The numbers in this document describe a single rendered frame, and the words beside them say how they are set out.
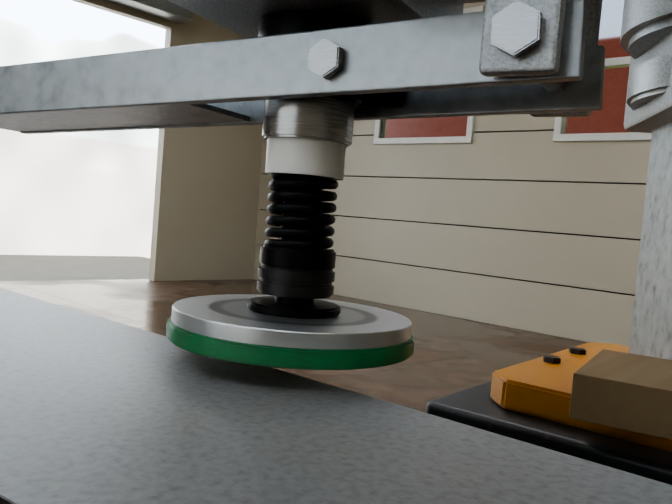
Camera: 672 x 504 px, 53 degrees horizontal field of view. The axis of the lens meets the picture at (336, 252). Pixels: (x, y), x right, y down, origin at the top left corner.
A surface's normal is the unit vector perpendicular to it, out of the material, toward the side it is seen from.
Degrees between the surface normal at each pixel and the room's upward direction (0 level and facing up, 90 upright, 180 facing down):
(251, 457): 0
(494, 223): 90
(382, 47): 90
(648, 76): 90
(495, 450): 0
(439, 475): 0
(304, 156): 90
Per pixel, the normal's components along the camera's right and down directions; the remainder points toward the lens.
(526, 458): 0.08, -1.00
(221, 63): -0.47, 0.01
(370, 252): -0.67, -0.02
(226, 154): 0.74, 0.10
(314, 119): 0.20, 0.07
